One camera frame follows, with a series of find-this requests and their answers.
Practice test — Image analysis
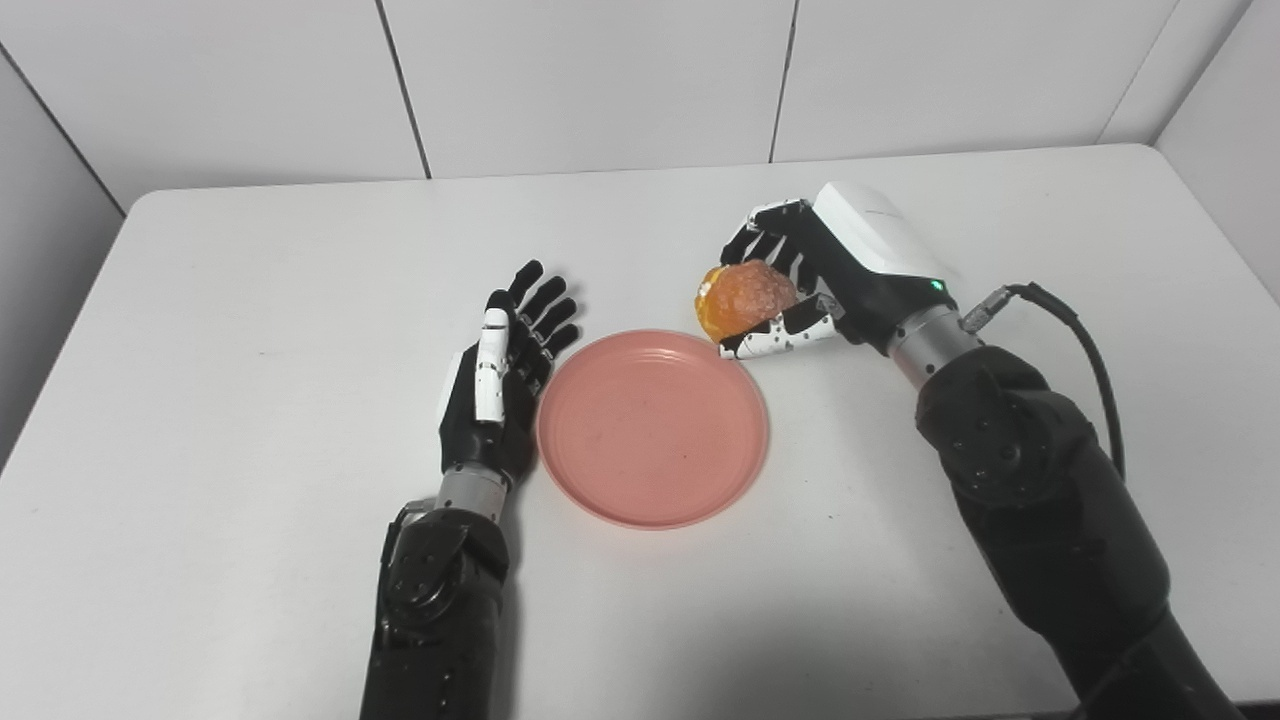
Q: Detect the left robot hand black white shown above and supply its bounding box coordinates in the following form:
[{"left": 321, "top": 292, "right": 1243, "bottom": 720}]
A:
[{"left": 438, "top": 260, "right": 581, "bottom": 491}]

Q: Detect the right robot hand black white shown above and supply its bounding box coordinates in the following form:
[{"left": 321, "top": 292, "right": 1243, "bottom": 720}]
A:
[{"left": 718, "top": 180, "right": 959, "bottom": 361}]

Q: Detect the pink round plate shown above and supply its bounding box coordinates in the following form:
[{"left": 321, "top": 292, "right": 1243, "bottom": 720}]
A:
[{"left": 535, "top": 329, "right": 771, "bottom": 532}]

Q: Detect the orange cream puff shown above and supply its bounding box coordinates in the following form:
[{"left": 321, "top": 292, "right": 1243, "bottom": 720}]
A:
[{"left": 695, "top": 260, "right": 801, "bottom": 343}]

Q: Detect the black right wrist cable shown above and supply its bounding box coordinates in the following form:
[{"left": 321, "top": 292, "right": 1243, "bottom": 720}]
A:
[{"left": 960, "top": 282, "right": 1128, "bottom": 481}]

